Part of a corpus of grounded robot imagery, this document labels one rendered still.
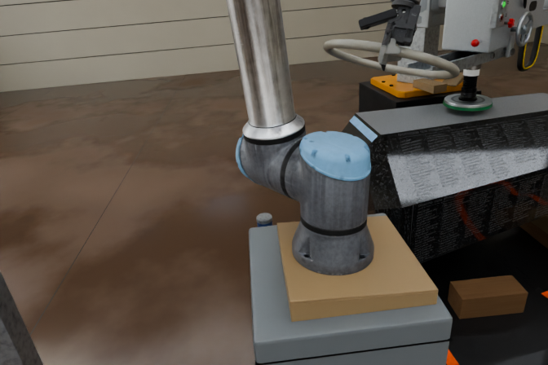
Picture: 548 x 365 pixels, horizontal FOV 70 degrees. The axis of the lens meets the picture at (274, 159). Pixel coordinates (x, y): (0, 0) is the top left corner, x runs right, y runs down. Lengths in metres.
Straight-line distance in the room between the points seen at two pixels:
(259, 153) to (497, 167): 1.31
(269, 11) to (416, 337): 0.71
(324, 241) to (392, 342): 0.24
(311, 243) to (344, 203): 0.12
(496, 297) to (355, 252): 1.29
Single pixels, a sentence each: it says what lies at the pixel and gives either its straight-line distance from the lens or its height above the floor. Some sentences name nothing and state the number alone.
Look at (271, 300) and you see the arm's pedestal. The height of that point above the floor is 0.85.
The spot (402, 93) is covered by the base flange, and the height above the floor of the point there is 0.77.
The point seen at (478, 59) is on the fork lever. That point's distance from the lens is 2.02.
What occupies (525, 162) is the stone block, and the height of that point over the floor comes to 0.66.
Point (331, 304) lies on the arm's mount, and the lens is 0.84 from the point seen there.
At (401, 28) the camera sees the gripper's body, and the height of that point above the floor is 1.33.
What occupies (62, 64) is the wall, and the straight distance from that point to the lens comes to 8.55.
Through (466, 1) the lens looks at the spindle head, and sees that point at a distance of 2.00.
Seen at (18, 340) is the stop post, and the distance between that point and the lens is 1.40.
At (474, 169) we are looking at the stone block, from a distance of 1.92.
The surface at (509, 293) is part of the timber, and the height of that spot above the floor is 0.13.
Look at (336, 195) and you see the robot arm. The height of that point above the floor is 1.08.
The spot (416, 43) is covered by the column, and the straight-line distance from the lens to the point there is 2.83.
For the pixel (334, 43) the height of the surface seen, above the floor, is 1.28.
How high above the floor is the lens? 1.47
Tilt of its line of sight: 24 degrees down
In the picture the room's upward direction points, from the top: 5 degrees counter-clockwise
